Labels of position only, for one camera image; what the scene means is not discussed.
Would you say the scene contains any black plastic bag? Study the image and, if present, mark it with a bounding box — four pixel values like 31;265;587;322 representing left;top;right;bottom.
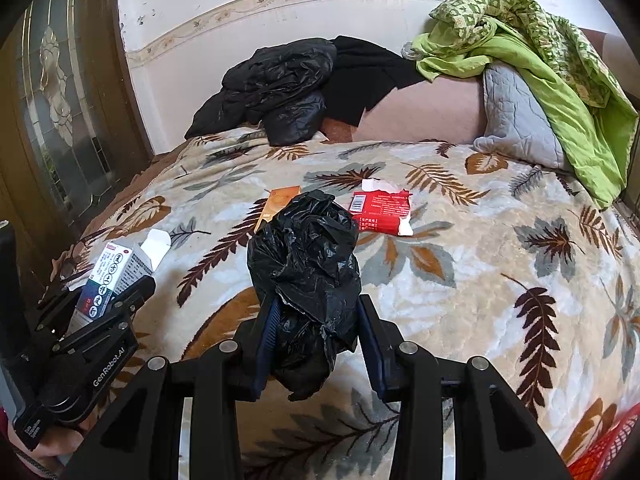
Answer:
247;190;363;402

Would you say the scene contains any red plastic basket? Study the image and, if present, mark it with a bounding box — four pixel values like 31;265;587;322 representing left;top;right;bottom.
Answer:
567;402;640;480

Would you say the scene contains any wooden door with stained glass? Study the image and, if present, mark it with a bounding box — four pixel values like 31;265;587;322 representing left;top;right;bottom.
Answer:
0;0;157;311

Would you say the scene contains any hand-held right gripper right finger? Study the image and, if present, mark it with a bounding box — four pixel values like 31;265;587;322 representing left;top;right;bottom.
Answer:
357;295;573;480

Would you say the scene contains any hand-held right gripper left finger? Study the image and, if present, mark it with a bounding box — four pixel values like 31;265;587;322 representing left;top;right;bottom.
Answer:
60;295;282;480

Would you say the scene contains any person's left hand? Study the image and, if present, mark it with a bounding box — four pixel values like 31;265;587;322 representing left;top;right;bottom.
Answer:
27;422;90;470

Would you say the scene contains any torn red packet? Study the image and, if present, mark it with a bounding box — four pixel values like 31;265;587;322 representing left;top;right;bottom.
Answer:
349;178;416;237

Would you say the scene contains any orange cardboard box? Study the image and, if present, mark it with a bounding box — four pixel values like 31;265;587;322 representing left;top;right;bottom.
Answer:
254;185;302;235

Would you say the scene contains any dark upright appliance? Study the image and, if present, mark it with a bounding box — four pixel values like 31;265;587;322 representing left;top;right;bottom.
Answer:
0;220;27;366

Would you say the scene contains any grey quilted pillow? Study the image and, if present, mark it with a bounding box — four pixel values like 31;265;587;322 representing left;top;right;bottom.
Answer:
472;62;571;170

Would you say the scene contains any black puffer jacket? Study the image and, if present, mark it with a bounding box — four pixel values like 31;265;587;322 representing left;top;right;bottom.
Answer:
184;37;338;147

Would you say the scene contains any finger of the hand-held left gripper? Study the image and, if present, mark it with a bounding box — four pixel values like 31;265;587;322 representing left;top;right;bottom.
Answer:
54;275;157;357
34;285;83;343

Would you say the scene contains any black cloth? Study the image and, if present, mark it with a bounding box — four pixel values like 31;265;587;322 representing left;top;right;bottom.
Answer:
320;35;430;127

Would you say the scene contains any white and blue medicine box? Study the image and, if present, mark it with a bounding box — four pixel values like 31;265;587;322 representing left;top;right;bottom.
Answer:
74;227;172;322

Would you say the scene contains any brown wooden headboard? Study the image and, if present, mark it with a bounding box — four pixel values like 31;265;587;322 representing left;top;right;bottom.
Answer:
617;195;640;243

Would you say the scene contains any green quilt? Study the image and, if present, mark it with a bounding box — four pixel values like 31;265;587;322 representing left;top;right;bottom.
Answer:
411;0;640;210

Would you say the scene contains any leaf print blanket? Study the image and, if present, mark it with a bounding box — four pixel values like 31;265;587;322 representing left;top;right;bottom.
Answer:
50;127;640;480

